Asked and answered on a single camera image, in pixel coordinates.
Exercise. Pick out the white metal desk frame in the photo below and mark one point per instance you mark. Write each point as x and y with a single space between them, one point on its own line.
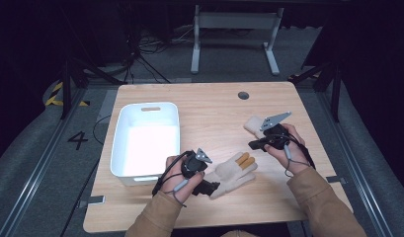
235 20

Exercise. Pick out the aluminium floor rail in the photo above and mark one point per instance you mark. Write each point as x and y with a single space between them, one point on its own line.
41 164
354 164

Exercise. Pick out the person's right hand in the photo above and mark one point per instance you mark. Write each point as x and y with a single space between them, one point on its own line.
278 154

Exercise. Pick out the black metal stand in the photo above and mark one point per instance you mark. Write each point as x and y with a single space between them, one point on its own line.
67 89
334 85

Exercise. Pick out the person's left hand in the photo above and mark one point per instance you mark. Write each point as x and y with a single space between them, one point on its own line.
193 182

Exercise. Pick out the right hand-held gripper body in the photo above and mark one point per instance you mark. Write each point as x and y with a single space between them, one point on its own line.
277 136

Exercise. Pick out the grey metal table bracket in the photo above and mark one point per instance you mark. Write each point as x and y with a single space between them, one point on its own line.
336 179
92 200

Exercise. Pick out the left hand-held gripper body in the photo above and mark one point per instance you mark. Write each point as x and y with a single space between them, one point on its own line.
191 166

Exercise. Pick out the round grey table grommet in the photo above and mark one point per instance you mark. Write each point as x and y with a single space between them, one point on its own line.
243 95

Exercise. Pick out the white plastic bin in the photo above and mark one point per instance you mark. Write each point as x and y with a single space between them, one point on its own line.
146 144

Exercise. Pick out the yellow black hazard tape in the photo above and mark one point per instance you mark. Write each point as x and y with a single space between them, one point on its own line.
54 95

